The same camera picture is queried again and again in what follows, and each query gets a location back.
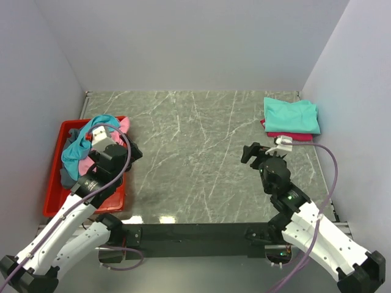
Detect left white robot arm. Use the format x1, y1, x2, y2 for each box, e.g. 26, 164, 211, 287
1, 136, 142, 292

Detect folded mint green t-shirt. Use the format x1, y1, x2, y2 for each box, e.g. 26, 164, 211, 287
264, 97, 321, 134

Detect cyan blue t-shirt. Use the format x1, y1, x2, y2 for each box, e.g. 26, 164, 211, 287
61, 115, 120, 181

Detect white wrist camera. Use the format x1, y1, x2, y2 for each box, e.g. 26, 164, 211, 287
86, 126, 116, 153
265, 136, 293, 157

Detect red plastic bin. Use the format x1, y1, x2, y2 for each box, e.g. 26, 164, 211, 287
42, 115, 129, 218

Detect dark grey t-shirt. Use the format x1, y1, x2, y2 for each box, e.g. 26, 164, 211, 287
60, 128, 80, 190

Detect pink t-shirt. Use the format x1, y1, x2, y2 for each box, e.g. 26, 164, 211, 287
78, 117, 130, 176

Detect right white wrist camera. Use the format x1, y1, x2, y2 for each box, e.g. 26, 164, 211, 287
265, 136, 293, 157

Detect aluminium frame rail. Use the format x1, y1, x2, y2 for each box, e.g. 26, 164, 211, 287
36, 222, 355, 251

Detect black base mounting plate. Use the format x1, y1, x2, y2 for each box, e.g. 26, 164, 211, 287
97, 222, 294, 263

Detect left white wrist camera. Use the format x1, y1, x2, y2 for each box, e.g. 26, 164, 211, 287
86, 126, 116, 153

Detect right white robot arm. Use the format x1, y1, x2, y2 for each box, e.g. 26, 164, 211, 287
241, 136, 386, 292

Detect folded magenta t-shirt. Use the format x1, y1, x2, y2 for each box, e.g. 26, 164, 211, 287
266, 132, 313, 142

